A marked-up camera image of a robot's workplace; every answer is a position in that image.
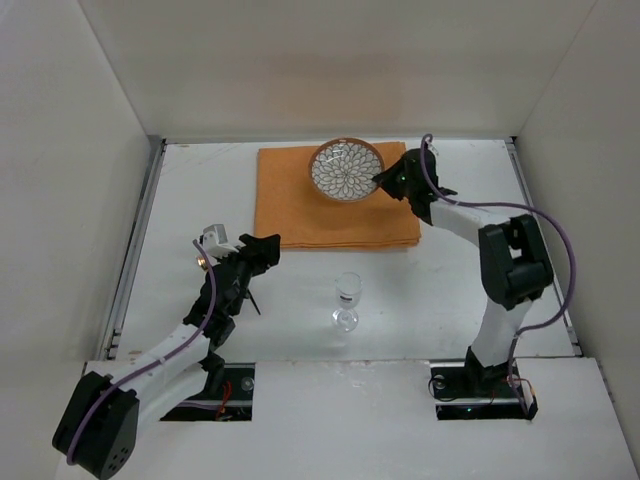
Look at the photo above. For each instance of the black spoon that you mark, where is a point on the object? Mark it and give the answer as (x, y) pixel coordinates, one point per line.
(253, 302)

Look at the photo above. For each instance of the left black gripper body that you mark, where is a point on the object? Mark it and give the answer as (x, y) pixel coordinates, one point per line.
(255, 257)

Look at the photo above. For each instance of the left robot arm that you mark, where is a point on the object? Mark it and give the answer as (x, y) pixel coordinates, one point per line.
(106, 412)

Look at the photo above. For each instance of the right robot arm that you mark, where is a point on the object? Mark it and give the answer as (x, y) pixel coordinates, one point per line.
(514, 264)

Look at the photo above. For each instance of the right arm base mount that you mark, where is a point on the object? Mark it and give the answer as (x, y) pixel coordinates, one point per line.
(465, 392)

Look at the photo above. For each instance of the orange cloth napkin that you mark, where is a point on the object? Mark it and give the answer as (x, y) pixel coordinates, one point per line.
(288, 204)

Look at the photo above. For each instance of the aluminium frame rail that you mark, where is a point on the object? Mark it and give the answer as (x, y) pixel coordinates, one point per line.
(115, 315)

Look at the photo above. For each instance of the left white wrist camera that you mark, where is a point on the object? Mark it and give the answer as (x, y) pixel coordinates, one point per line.
(215, 242)

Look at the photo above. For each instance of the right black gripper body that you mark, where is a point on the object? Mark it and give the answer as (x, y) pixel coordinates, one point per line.
(400, 176)

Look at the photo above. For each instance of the floral patterned plate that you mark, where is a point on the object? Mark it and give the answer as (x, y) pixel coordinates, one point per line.
(343, 169)

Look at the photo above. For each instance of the clear wine glass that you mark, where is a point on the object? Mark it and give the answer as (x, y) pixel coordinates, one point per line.
(348, 290)

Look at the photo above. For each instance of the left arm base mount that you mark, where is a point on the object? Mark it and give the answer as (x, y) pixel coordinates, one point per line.
(227, 395)

